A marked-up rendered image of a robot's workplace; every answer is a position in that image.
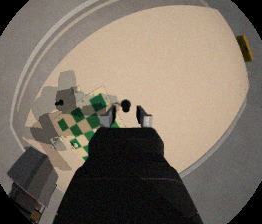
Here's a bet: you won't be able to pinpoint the black pawn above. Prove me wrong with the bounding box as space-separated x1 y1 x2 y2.
55 99 64 106

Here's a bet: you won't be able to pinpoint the black chess king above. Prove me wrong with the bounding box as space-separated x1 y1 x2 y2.
121 100 131 113

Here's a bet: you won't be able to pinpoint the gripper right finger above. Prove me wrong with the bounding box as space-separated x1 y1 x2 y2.
136 105 153 127

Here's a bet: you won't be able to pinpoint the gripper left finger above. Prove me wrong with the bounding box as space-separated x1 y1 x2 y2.
99 105 116 127

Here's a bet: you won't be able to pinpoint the green and cream chessboard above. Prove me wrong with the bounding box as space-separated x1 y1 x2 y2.
54 86 126 162

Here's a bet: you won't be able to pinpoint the white chess king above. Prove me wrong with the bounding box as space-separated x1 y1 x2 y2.
51 136 63 149

